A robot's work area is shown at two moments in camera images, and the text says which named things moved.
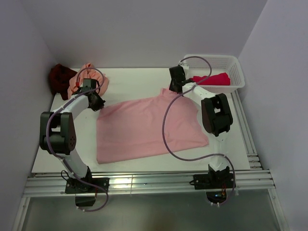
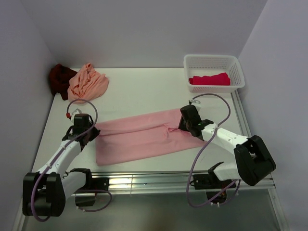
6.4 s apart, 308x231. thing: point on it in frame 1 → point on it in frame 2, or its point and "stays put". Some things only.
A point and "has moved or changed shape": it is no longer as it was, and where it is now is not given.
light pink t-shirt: (135, 129) has moved or changed shape
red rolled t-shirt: (222, 79) stays put
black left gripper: (100, 105) → (96, 132)
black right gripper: (171, 87) → (181, 125)
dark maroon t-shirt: (59, 76) stays put
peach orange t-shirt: (87, 71) stays put
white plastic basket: (206, 65) stays put
